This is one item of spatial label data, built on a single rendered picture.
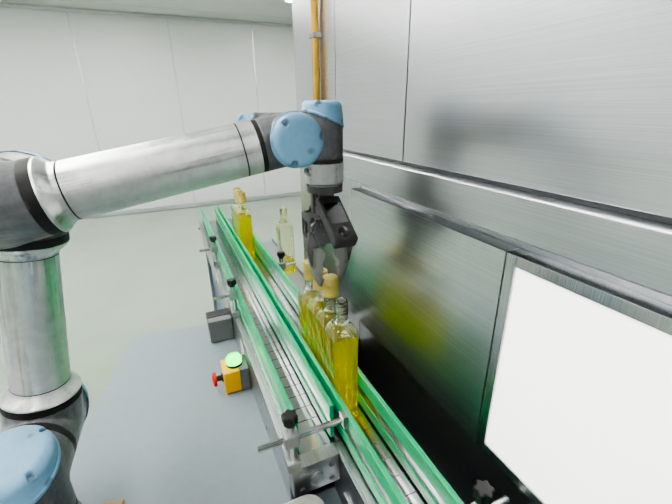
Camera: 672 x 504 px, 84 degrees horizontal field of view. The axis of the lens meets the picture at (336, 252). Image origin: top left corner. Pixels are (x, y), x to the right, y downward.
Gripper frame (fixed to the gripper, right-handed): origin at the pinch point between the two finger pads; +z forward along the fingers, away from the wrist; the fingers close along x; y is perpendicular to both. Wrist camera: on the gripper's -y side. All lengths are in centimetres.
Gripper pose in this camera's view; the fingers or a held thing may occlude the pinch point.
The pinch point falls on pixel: (330, 280)
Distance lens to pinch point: 79.1
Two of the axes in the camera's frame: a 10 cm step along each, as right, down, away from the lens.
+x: -9.2, 1.5, -3.5
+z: 0.1, 9.3, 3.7
